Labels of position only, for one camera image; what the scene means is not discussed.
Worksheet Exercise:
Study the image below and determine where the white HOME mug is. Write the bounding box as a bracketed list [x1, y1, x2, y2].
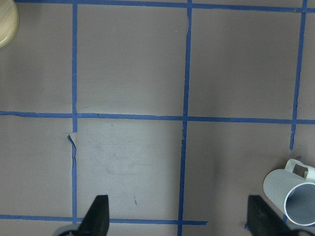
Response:
[263, 159, 315, 226]

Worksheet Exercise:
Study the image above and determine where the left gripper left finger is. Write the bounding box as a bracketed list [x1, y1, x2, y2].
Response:
[78, 195, 109, 236]

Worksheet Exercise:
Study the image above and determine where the wooden mug tree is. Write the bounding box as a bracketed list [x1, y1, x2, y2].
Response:
[0, 0, 19, 48]

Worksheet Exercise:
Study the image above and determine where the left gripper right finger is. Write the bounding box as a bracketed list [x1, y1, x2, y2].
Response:
[247, 195, 294, 236]

